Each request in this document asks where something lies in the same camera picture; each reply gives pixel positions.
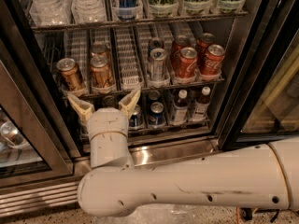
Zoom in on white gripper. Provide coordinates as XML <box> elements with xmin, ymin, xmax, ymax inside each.
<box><xmin>67</xmin><ymin>88</ymin><xmax>141</xmax><ymax>138</ymax></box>

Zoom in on orange can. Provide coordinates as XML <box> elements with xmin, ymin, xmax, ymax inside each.
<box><xmin>56</xmin><ymin>58</ymin><xmax>85</xmax><ymax>91</ymax></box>
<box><xmin>91</xmin><ymin>44</ymin><xmax>110</xmax><ymax>58</ymax></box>
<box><xmin>91</xmin><ymin>55</ymin><xmax>114</xmax><ymax>88</ymax></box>

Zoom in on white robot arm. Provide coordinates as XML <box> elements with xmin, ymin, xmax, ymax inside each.
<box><xmin>67</xmin><ymin>89</ymin><xmax>299</xmax><ymax>217</ymax></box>

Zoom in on silver can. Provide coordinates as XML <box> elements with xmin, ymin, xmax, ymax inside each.
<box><xmin>149</xmin><ymin>48</ymin><xmax>167</xmax><ymax>81</ymax></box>
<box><xmin>102</xmin><ymin>95</ymin><xmax>118</xmax><ymax>108</ymax></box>

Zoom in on blue pepsi can front left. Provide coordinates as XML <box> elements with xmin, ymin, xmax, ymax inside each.
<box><xmin>129</xmin><ymin>105</ymin><xmax>143</xmax><ymax>128</ymax></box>

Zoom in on blue pepsi can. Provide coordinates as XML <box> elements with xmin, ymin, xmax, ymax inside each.
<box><xmin>148</xmin><ymin>102</ymin><xmax>164</xmax><ymax>126</ymax></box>
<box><xmin>129</xmin><ymin>105</ymin><xmax>143</xmax><ymax>128</ymax></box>
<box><xmin>147</xmin><ymin>91</ymin><xmax>161</xmax><ymax>105</ymax></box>

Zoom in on blue pepsi can back right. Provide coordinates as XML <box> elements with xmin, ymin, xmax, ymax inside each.
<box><xmin>147</xmin><ymin>91</ymin><xmax>161</xmax><ymax>105</ymax></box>

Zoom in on blue pepsi can front right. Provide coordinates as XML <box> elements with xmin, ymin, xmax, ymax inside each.
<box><xmin>148</xmin><ymin>102</ymin><xmax>164</xmax><ymax>126</ymax></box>

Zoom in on orange can behind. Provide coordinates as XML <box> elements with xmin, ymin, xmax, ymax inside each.
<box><xmin>91</xmin><ymin>44</ymin><xmax>110</xmax><ymax>58</ymax></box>

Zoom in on silver can front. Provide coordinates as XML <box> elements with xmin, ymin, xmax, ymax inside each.
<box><xmin>149</xmin><ymin>48</ymin><xmax>167</xmax><ymax>81</ymax></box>

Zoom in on open glass fridge door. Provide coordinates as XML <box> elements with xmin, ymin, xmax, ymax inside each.
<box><xmin>0</xmin><ymin>37</ymin><xmax>75</xmax><ymax>189</ymax></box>

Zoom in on dark blue can behind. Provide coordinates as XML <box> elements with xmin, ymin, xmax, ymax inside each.
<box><xmin>148</xmin><ymin>37</ymin><xmax>164</xmax><ymax>55</ymax></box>

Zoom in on red cola can front left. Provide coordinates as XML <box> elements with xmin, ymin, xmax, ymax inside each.
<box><xmin>175</xmin><ymin>47</ymin><xmax>197</xmax><ymax>78</ymax></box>

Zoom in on red cola can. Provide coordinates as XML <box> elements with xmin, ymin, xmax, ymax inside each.
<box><xmin>200</xmin><ymin>44</ymin><xmax>225</xmax><ymax>76</ymax></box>
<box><xmin>175</xmin><ymin>47</ymin><xmax>197</xmax><ymax>78</ymax></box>
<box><xmin>195</xmin><ymin>33</ymin><xmax>215</xmax><ymax>65</ymax></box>
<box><xmin>170</xmin><ymin>35</ymin><xmax>191</xmax><ymax>70</ymax></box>

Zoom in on red cola can back left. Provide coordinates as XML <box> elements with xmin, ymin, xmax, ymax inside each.
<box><xmin>170</xmin><ymin>35</ymin><xmax>191</xmax><ymax>70</ymax></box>

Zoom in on red cola can front right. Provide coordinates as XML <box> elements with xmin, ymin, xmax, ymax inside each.
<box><xmin>200</xmin><ymin>44</ymin><xmax>225</xmax><ymax>76</ymax></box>

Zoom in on red cola can back right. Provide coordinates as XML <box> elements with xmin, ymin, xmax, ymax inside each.
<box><xmin>195</xmin><ymin>33</ymin><xmax>215</xmax><ymax>65</ymax></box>

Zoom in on fridge bottom vent grille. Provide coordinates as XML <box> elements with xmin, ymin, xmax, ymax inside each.
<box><xmin>0</xmin><ymin>181</ymin><xmax>78</xmax><ymax>217</ymax></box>

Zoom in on right glass fridge door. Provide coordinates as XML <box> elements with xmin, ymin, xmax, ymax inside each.
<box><xmin>218</xmin><ymin>0</ymin><xmax>299</xmax><ymax>150</ymax></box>

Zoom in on brown bottle white cap left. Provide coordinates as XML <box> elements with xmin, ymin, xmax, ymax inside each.
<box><xmin>171</xmin><ymin>90</ymin><xmax>188</xmax><ymax>124</ymax></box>

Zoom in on brown bottle white cap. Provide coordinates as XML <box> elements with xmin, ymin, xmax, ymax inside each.
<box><xmin>171</xmin><ymin>90</ymin><xmax>188</xmax><ymax>124</ymax></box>
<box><xmin>191</xmin><ymin>86</ymin><xmax>211</xmax><ymax>121</ymax></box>

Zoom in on brown bottle white cap right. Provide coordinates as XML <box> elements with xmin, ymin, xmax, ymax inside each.
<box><xmin>191</xmin><ymin>86</ymin><xmax>211</xmax><ymax>121</ymax></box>

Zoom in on clear plastic bottles right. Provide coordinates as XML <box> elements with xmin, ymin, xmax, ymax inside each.
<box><xmin>71</xmin><ymin>0</ymin><xmax>107</xmax><ymax>24</ymax></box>

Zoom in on clear plastic bottles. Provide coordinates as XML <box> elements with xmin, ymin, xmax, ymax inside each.
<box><xmin>71</xmin><ymin>0</ymin><xmax>107</xmax><ymax>24</ymax></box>
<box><xmin>29</xmin><ymin>0</ymin><xmax>71</xmax><ymax>26</ymax></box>

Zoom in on clear plastic bottles left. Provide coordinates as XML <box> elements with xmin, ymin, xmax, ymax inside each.
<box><xmin>29</xmin><ymin>0</ymin><xmax>71</xmax><ymax>26</ymax></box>

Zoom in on middle wire shelf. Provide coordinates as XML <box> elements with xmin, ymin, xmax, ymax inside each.
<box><xmin>92</xmin><ymin>73</ymin><xmax>224</xmax><ymax>95</ymax></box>

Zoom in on wire shelf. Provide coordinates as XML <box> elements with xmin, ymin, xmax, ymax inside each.
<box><xmin>31</xmin><ymin>11</ymin><xmax>249</xmax><ymax>33</ymax></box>
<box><xmin>92</xmin><ymin>73</ymin><xmax>224</xmax><ymax>95</ymax></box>

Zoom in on top wire shelf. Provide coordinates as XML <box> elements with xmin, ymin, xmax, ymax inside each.
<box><xmin>31</xmin><ymin>11</ymin><xmax>249</xmax><ymax>33</ymax></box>

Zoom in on yellow black cart frame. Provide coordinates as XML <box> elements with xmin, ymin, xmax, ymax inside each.
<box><xmin>238</xmin><ymin>208</ymin><xmax>280</xmax><ymax>224</ymax></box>

